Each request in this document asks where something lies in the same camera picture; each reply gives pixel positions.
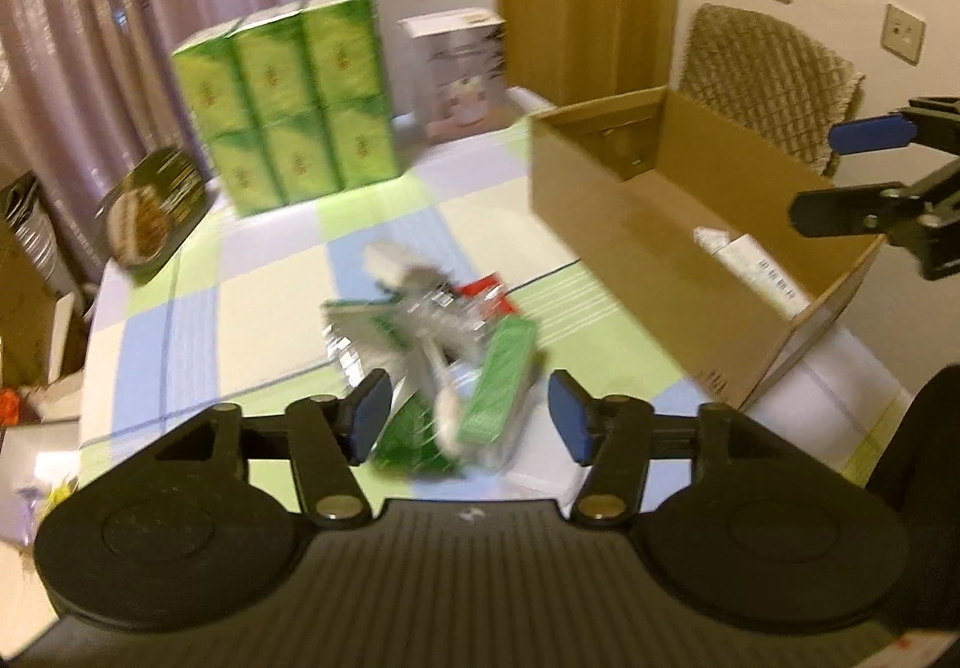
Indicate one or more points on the red snack packet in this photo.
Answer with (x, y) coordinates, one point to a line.
(484, 293)

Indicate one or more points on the desktop with checked tablecloth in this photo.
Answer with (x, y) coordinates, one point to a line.
(225, 308)

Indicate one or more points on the green rectangular box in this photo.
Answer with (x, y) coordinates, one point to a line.
(499, 383)

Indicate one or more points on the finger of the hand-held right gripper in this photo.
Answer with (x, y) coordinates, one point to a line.
(870, 134)
(840, 210)

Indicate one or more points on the dark food box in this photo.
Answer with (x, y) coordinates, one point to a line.
(154, 210)

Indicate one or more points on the cardboard box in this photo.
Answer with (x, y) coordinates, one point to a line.
(637, 225)

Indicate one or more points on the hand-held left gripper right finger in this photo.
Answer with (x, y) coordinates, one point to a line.
(570, 420)

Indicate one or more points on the white carton with label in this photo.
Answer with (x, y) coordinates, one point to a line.
(757, 263)

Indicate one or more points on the silver foil packet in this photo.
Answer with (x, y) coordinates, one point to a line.
(457, 330)

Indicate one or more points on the white power adapter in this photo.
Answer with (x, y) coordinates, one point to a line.
(386, 259)

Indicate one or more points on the pinkish pleated curtain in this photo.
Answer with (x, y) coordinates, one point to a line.
(90, 0)

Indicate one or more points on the white appliance carton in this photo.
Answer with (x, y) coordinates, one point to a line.
(457, 75)

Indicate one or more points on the brown cardboard carton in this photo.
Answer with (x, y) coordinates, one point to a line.
(30, 338)

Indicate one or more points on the green striped packet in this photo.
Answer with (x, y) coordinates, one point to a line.
(367, 330)

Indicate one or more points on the white plastic spoon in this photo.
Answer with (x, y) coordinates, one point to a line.
(446, 405)

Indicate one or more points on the dark green packet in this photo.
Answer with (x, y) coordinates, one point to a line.
(409, 439)

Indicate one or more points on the pack of green tissue packets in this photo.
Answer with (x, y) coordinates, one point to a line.
(285, 98)

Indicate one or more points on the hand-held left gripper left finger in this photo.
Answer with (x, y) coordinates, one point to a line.
(371, 414)

